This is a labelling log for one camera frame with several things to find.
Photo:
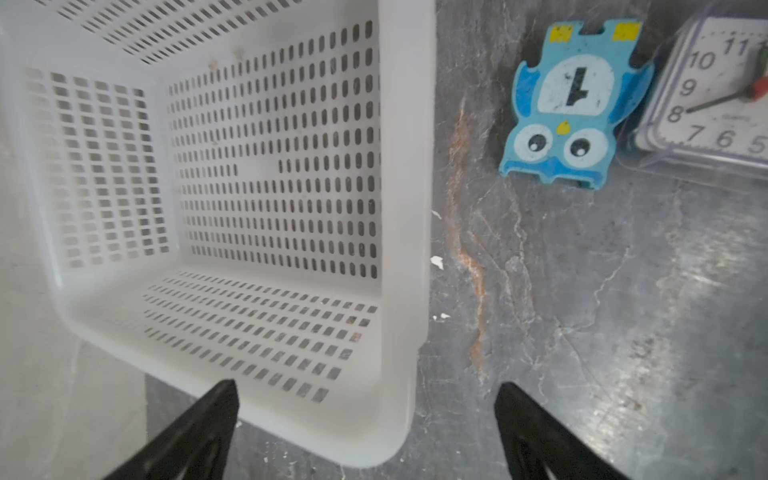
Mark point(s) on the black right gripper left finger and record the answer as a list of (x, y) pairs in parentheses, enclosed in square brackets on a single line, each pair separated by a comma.
[(195, 445)]

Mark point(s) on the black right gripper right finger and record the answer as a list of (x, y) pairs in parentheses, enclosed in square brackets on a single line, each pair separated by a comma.
[(537, 446)]

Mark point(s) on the white perforated plastic basket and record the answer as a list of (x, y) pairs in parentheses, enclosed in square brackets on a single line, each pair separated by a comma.
[(238, 190)]

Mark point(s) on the blue owl toy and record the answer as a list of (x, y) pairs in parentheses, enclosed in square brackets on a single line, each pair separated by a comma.
[(568, 106)]

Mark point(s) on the small white desk clock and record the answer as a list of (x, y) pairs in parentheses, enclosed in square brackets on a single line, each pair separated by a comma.
[(706, 117)]

